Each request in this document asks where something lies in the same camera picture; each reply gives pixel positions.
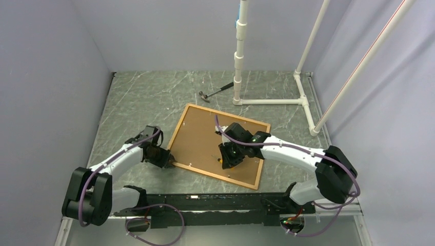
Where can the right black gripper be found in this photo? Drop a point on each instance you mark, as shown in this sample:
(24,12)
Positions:
(228,162)

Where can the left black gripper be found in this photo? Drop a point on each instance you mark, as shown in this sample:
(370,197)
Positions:
(166,156)

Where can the orange picture frame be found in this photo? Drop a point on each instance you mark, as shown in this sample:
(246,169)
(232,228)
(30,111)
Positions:
(195,146)

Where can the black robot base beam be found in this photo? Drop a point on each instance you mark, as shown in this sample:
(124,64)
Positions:
(218,209)

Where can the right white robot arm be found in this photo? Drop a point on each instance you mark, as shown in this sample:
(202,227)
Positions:
(334,176)

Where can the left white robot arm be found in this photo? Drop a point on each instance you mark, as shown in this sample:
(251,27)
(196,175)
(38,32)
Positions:
(90,197)

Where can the white diagonal pole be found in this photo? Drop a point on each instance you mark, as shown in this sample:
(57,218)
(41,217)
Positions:
(393,21)

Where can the black handled hammer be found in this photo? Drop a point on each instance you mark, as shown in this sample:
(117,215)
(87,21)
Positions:
(205,97)

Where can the aluminium rail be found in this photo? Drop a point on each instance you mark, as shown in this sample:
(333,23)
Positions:
(329,225)

